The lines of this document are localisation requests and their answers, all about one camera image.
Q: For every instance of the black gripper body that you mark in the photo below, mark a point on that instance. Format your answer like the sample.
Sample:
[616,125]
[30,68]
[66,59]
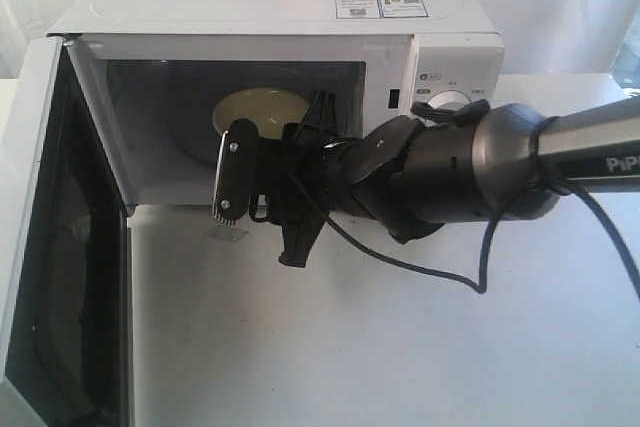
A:
[285,169]

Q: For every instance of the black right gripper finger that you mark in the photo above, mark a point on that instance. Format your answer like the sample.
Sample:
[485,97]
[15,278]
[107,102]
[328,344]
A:
[319,120]

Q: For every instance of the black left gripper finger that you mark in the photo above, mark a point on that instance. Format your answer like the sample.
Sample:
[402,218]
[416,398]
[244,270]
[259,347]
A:
[299,233]

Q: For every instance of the cream ceramic bowl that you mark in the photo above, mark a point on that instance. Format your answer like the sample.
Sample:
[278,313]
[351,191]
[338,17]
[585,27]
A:
[270,109]

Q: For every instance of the white microwave door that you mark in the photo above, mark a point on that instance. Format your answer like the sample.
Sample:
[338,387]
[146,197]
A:
[66,316]

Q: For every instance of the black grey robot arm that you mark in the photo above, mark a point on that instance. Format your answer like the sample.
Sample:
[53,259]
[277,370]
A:
[415,173]

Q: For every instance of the glass microwave turntable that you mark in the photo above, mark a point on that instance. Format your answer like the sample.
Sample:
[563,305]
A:
[197,138]

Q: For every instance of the white upper microwave knob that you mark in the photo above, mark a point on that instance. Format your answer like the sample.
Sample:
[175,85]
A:
[449,100]

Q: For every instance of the white Midea microwave body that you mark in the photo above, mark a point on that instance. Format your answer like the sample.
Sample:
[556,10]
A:
[141,63]

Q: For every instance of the clear tape patch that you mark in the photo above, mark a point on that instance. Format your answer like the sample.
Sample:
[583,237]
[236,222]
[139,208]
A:
[226,233]

